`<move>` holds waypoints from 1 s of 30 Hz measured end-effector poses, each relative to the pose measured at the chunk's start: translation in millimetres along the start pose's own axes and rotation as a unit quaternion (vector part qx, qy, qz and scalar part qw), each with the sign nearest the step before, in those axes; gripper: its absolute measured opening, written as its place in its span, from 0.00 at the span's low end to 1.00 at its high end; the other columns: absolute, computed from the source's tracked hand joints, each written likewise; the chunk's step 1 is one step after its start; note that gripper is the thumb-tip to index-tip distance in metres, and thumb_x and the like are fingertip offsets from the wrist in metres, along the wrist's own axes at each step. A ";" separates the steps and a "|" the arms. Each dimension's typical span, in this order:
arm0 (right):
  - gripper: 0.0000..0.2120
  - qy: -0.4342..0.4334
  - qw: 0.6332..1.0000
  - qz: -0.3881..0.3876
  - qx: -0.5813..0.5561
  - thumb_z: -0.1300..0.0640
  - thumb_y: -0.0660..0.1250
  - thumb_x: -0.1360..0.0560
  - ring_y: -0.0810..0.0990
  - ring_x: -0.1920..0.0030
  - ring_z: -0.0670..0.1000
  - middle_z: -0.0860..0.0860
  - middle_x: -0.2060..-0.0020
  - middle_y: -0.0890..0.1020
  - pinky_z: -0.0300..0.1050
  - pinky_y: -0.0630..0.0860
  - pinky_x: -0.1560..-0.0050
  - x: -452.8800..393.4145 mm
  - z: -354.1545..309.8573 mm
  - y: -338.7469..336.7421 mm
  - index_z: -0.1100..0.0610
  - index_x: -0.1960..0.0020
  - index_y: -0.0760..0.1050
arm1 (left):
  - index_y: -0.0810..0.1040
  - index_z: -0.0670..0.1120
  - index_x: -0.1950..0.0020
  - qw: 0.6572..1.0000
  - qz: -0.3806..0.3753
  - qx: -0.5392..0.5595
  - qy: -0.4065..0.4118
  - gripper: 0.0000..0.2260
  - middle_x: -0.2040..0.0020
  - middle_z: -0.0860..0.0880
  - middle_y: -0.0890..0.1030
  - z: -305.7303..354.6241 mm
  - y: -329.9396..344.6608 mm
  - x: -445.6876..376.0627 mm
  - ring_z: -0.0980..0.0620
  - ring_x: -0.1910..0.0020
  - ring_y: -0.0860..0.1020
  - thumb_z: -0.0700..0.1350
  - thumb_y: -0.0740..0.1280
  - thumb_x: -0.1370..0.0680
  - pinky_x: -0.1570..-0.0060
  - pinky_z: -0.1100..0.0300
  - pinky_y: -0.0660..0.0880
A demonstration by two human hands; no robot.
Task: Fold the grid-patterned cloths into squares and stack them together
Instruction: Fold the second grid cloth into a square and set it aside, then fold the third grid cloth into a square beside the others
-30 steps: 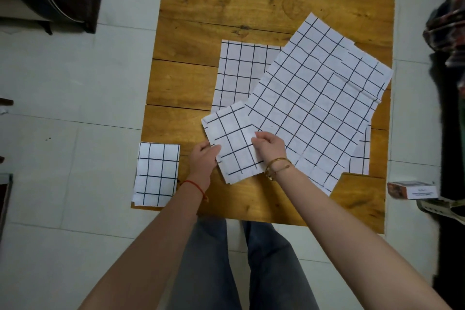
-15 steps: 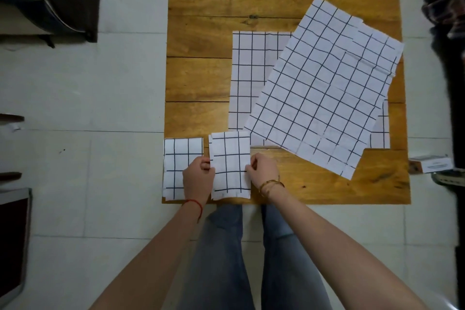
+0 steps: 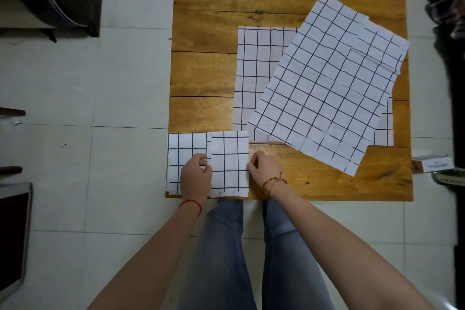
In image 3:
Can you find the person's left forearm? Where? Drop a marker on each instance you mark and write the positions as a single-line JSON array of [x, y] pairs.
[[152, 259]]

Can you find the brown wooden bar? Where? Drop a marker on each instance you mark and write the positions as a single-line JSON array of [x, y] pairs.
[[11, 112], [10, 170]]

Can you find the flat checked cloth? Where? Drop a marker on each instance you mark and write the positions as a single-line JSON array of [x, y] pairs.
[[254, 66]]

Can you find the person's blue jeans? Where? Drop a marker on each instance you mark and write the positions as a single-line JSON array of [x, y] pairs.
[[221, 266]]

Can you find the dark patterned bag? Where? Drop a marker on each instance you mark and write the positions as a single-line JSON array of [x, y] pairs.
[[448, 1]]

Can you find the small checked cloth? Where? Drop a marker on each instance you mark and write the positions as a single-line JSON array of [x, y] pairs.
[[229, 160]]

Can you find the white cardboard box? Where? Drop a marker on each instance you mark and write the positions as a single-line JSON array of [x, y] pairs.
[[434, 163]]

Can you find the silver framed dark panel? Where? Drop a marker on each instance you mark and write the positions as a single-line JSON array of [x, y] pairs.
[[12, 240]]

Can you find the large creased checked cloth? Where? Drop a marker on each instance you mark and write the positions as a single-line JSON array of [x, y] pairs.
[[327, 84]]

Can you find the person's left thumb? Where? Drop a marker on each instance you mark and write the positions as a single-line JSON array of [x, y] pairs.
[[207, 172]]

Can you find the black tall furniture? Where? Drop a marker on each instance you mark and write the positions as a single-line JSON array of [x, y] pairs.
[[458, 102]]

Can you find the person's right forearm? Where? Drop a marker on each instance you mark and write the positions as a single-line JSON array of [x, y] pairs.
[[338, 251]]

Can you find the person's right thumb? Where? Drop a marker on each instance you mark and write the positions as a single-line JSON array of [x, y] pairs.
[[251, 168]]

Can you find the person's right hand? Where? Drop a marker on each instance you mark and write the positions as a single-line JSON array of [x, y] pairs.
[[267, 171]]

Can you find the square wooden table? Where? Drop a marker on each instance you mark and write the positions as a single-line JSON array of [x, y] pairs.
[[207, 30]]

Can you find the grey sandal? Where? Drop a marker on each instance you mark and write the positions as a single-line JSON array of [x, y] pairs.
[[450, 176]]

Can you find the person's left hand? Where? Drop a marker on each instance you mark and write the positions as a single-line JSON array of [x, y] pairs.
[[194, 182]]

